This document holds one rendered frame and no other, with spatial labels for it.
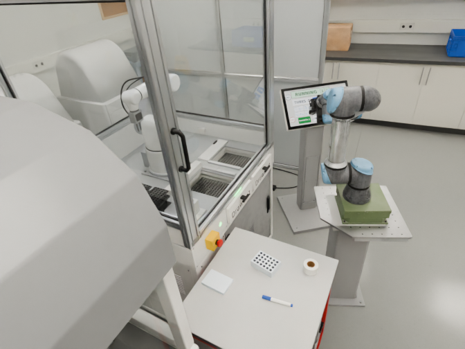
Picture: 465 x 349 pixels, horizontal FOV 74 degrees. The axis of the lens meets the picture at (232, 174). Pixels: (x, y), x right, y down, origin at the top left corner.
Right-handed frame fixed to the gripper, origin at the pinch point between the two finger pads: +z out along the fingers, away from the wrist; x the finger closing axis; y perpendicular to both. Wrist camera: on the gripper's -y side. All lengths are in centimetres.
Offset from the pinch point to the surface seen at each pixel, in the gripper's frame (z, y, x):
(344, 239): -23, -82, 4
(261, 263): -50, -81, 60
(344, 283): 3, -116, -1
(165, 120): -97, -17, 90
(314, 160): 48, -28, -14
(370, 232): -41, -78, -3
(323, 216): -27, -66, 16
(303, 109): 15.0, 8.1, -0.6
